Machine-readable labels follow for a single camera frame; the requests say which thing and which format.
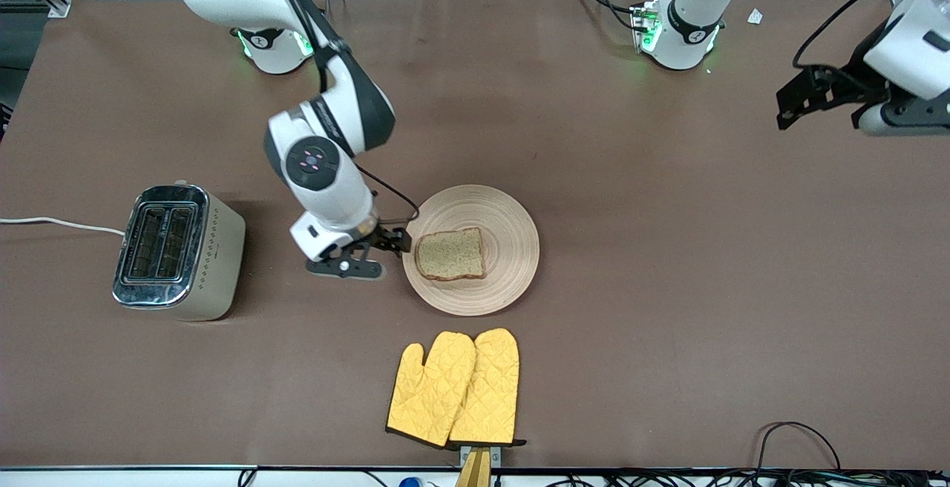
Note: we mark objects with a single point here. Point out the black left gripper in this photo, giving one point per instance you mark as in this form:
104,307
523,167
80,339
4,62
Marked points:
853,80

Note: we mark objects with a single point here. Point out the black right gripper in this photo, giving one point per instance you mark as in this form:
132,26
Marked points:
384,236

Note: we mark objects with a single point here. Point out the slice of toast bread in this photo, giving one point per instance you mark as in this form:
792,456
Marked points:
449,253

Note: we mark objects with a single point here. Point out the round light wooden plate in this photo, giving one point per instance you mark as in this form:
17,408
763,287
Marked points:
512,249

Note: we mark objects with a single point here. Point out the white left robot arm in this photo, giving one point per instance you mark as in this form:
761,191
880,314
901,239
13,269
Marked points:
690,27

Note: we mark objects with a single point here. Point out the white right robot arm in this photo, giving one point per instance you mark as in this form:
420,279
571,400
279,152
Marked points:
326,190

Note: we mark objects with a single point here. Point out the beige and chrome toaster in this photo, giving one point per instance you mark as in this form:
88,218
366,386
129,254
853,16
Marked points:
215,264

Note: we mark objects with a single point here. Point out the small white paper scrap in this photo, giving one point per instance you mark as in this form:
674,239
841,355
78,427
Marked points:
755,16

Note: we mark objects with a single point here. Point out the yellow quilted oven mitt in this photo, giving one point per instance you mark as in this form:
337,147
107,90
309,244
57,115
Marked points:
493,390
434,390

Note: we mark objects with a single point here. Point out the small blue object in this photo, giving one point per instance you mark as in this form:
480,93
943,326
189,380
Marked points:
410,482

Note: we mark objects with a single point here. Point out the wooden stick with bracket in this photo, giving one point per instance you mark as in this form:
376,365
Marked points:
475,476

